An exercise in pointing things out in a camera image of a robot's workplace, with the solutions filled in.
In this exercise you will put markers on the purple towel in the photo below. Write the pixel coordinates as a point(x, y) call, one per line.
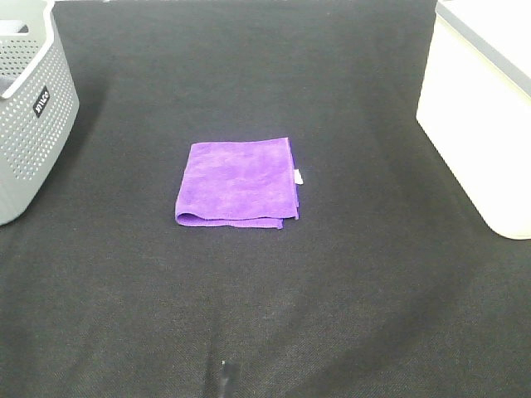
point(238, 184)

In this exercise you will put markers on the black table cloth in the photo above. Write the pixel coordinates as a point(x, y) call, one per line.
point(389, 284)

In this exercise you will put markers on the cream plastic storage box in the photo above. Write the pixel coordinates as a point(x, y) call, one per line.
point(474, 106)

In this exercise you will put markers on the grey perforated plastic basket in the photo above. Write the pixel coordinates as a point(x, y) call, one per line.
point(39, 103)

